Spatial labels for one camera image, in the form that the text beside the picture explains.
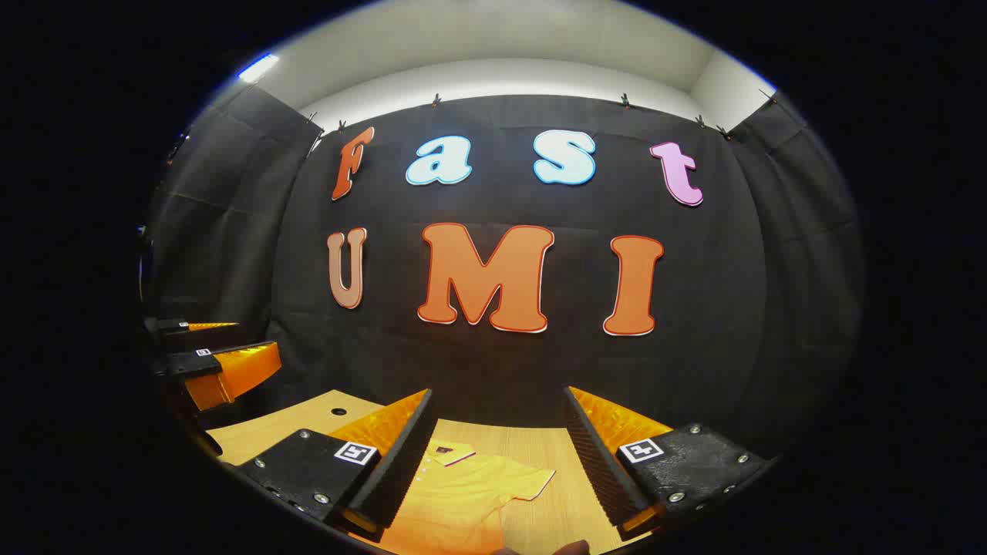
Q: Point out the orange polo T-shirt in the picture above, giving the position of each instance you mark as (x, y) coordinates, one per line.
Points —
(470, 493)

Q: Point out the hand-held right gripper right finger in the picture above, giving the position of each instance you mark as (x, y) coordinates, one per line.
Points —
(597, 462)

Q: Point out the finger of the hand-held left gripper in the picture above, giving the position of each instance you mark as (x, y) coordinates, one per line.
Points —
(185, 327)
(185, 364)

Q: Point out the ceiling light strip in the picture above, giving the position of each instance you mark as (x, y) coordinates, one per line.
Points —
(258, 68)

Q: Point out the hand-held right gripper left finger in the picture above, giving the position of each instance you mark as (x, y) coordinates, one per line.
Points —
(401, 462)

